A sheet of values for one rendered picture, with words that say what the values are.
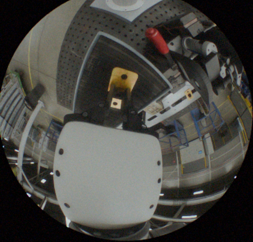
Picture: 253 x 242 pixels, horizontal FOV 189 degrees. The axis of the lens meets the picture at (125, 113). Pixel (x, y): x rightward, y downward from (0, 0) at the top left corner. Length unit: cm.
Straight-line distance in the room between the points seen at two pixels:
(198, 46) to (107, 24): 50
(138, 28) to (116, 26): 13
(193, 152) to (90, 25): 853
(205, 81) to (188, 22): 17
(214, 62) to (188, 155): 821
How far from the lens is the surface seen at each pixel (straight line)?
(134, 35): 57
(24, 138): 355
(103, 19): 62
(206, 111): 54
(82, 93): 16
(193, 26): 26
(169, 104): 44
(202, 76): 16
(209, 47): 27
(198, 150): 818
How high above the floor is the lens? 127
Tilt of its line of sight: 37 degrees down
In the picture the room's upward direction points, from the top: 178 degrees counter-clockwise
